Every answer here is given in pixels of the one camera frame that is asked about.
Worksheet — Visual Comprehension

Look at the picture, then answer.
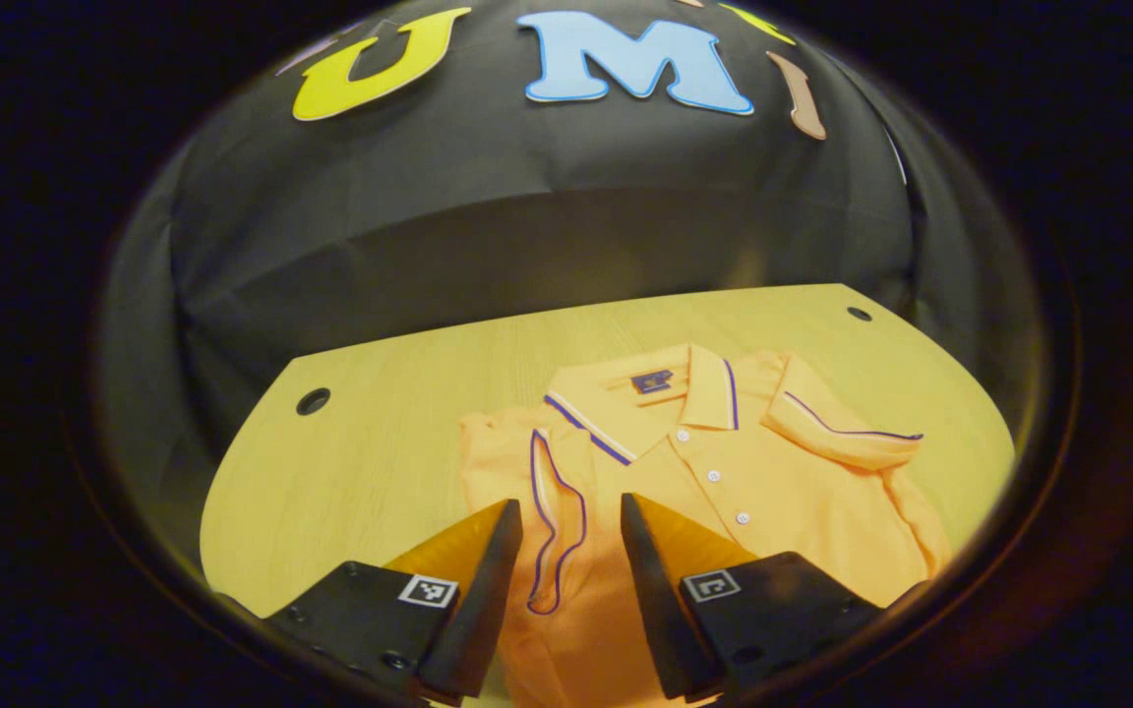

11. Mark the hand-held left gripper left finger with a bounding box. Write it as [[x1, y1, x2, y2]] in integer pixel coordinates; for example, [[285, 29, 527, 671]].
[[265, 498, 526, 704]]

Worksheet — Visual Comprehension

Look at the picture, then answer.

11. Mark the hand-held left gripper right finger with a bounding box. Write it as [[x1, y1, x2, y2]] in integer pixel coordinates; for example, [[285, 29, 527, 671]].
[[619, 491, 885, 703]]

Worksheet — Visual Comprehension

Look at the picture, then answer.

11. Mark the orange T-shirt with striped collar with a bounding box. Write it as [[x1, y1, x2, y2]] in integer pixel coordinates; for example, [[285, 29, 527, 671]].
[[457, 341, 952, 708]]

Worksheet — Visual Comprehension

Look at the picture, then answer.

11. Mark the black backdrop cloth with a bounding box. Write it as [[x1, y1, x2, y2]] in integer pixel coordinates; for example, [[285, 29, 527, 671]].
[[94, 0, 1042, 591]]

